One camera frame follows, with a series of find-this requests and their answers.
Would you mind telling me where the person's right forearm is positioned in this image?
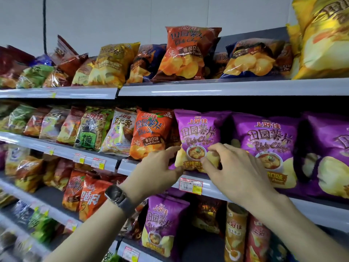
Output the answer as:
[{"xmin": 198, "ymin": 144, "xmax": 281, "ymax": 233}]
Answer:
[{"xmin": 245, "ymin": 192, "xmax": 349, "ymax": 262}]

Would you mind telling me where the tall golden chips snack bag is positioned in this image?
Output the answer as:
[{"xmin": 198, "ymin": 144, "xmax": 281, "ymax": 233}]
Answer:
[
  {"xmin": 285, "ymin": 23, "xmax": 303, "ymax": 59},
  {"xmin": 87, "ymin": 42, "xmax": 141, "ymax": 89},
  {"xmin": 291, "ymin": 0, "xmax": 349, "ymax": 80}
]

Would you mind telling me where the grey store shelving unit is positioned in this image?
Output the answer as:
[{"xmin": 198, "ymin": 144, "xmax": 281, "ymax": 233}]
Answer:
[{"xmin": 0, "ymin": 25, "xmax": 349, "ymax": 262}]

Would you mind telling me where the red white pouch snack bag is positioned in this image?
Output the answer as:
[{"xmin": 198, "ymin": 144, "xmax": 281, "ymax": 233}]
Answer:
[{"xmin": 50, "ymin": 35, "xmax": 80, "ymax": 66}]

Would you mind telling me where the person's left forearm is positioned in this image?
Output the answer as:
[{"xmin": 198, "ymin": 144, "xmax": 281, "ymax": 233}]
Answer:
[{"xmin": 43, "ymin": 200, "xmax": 129, "ymax": 262}]

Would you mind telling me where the orange tomato chips snack bag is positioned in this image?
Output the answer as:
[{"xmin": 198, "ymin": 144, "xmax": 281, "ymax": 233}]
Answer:
[
  {"xmin": 42, "ymin": 53, "xmax": 90, "ymax": 88},
  {"xmin": 152, "ymin": 25, "xmax": 222, "ymax": 82}
]

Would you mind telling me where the dark orange print snack bag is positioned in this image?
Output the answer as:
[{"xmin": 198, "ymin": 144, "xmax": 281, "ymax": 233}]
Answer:
[{"xmin": 274, "ymin": 43, "xmax": 294, "ymax": 77}]

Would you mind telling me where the green prawn cracker bag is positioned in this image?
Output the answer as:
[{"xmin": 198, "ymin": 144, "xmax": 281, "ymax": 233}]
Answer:
[{"xmin": 73, "ymin": 106, "xmax": 115, "ymax": 152}]

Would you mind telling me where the green blue cartoon snack bag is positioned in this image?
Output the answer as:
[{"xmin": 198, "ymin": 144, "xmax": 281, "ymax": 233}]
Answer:
[
  {"xmin": 8, "ymin": 104, "xmax": 36, "ymax": 135},
  {"xmin": 16, "ymin": 64, "xmax": 56, "ymax": 90}
]

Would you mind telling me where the large orange tomato chip bag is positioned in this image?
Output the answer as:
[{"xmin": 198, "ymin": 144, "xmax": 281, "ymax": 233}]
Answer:
[
  {"xmin": 129, "ymin": 109, "xmax": 176, "ymax": 161},
  {"xmin": 23, "ymin": 107, "xmax": 51, "ymax": 138}
]

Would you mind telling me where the narrow yellow snack bag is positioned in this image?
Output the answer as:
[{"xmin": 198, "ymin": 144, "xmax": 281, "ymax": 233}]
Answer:
[{"xmin": 42, "ymin": 156, "xmax": 60, "ymax": 187}]

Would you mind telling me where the green snack bag purple cartoon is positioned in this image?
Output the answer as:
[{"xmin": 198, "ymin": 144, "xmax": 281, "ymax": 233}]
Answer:
[
  {"xmin": 102, "ymin": 251, "xmax": 122, "ymax": 262},
  {"xmin": 27, "ymin": 209, "xmax": 59, "ymax": 243}
]

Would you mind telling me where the orange chip can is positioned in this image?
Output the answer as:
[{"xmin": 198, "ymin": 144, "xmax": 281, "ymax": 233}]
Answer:
[{"xmin": 224, "ymin": 202, "xmax": 249, "ymax": 262}]

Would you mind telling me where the black wall cable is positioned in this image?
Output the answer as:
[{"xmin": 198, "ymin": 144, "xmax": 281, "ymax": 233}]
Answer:
[{"xmin": 42, "ymin": 0, "xmax": 47, "ymax": 55}]

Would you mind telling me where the red chip can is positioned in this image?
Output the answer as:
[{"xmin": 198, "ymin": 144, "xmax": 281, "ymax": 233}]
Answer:
[{"xmin": 245, "ymin": 215, "xmax": 271, "ymax": 262}]

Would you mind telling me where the cream fries print snack bag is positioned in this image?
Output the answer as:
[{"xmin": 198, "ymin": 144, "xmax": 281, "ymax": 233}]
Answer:
[{"xmin": 5, "ymin": 146, "xmax": 31, "ymax": 177}]

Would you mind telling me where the person's right hand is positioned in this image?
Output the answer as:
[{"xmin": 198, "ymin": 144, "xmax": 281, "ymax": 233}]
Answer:
[{"xmin": 200, "ymin": 142, "xmax": 278, "ymax": 205}]

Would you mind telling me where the smartwatch with grey band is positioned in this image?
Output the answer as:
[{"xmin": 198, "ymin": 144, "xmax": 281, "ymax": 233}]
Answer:
[{"xmin": 104, "ymin": 184, "xmax": 136, "ymax": 219}]

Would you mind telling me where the person's left hand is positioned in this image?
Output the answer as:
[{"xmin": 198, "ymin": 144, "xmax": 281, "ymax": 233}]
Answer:
[{"xmin": 120, "ymin": 146, "xmax": 185, "ymax": 205}]

